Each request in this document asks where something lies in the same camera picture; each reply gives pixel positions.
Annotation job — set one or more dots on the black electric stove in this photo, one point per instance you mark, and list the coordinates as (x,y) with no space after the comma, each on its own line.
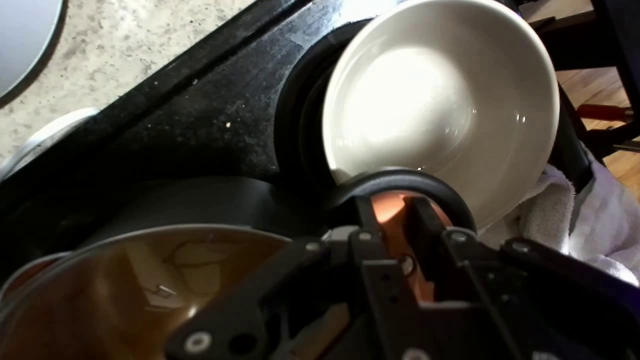
(201,120)

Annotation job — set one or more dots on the white cloth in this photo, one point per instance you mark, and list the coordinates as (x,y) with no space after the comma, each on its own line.
(586,226)

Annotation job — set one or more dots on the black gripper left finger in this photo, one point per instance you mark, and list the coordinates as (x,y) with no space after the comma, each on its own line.
(360,301)

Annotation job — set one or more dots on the small white ceramic bowl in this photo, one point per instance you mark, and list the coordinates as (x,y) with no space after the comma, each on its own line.
(440,101)

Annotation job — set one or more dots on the glass pot lid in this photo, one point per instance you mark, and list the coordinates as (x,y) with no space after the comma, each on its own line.
(121,301)

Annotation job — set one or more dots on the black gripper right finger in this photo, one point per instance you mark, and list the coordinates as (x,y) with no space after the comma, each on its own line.
(506,292)

